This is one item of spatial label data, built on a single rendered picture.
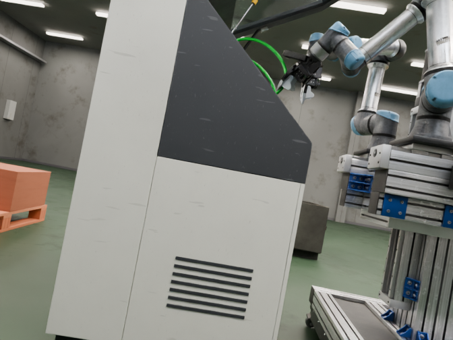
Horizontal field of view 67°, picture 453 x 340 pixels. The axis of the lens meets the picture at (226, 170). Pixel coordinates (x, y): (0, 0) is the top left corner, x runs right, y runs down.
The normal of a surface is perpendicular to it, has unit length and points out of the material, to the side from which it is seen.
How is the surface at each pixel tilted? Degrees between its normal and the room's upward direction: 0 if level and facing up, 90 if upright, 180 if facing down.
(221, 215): 90
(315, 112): 90
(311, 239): 90
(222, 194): 90
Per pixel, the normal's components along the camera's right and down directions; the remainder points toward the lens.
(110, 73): 0.07, -0.01
